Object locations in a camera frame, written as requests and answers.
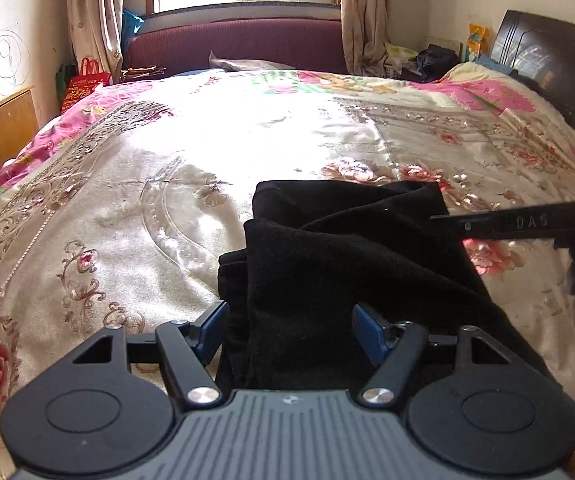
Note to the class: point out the black pants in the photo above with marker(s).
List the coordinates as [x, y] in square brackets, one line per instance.
[327, 270]

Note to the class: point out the wooden side cabinet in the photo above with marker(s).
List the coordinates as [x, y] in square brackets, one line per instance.
[10, 120]

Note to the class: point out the dark wooden headboard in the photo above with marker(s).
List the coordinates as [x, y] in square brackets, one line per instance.
[547, 55]

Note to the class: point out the blue bag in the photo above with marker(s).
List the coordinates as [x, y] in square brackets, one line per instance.
[131, 25]

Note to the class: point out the woven basket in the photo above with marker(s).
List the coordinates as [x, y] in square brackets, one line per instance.
[140, 72]

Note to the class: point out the beige pillow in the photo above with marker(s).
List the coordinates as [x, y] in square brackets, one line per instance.
[247, 62]

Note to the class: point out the blue pillow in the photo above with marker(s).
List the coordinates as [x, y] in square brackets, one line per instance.
[495, 64]

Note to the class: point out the red shopping bag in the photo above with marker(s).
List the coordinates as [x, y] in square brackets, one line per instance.
[85, 87]

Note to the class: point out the yellow packet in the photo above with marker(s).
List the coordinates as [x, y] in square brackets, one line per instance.
[478, 40]

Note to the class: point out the pale printed bag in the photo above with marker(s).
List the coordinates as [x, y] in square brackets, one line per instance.
[400, 57]

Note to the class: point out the black bag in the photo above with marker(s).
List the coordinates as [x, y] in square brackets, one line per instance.
[435, 62]

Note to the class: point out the beige curtain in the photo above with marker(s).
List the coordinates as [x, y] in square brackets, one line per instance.
[92, 15]
[365, 10]

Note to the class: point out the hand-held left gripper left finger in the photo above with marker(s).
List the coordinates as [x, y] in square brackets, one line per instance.
[212, 329]

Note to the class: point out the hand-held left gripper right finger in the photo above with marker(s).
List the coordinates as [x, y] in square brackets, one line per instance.
[370, 332]

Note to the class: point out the maroon sofa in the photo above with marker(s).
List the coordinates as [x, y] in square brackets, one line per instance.
[237, 42]

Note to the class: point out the floral satin bed blanket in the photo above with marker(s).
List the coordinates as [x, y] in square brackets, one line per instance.
[117, 185]

